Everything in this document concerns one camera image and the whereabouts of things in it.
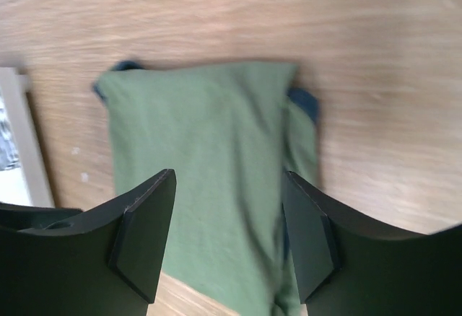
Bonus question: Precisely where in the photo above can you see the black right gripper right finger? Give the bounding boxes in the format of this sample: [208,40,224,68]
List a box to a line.
[282,172,461,315]

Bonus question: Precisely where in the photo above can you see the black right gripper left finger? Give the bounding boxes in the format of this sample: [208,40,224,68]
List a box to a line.
[1,169,176,315]

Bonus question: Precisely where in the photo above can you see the olive green tank top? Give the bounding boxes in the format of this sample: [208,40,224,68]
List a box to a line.
[95,61,318,315]

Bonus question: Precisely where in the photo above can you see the white plastic tray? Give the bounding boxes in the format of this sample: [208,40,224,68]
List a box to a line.
[1,67,55,208]

